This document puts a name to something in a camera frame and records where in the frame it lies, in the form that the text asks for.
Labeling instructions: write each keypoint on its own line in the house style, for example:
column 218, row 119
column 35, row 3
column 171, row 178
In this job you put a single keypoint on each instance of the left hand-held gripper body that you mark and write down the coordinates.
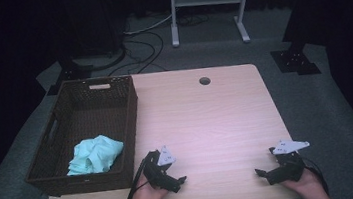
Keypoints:
column 166, row 156

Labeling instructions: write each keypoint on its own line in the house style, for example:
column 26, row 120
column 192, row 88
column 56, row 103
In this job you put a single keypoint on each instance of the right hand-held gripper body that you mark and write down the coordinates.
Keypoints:
column 289, row 167

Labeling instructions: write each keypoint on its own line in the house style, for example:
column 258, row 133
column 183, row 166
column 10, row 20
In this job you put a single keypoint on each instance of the mint green t-shirt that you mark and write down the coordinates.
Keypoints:
column 97, row 155

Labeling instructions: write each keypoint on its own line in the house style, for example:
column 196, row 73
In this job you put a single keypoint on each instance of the brown woven basket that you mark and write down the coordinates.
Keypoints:
column 92, row 115

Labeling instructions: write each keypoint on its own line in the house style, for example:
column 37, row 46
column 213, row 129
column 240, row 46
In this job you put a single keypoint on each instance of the person's right hand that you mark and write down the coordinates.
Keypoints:
column 308, row 188

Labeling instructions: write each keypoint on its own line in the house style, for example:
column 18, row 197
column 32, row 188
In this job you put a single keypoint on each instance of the black stand base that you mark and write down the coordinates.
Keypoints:
column 294, row 62
column 71, row 73

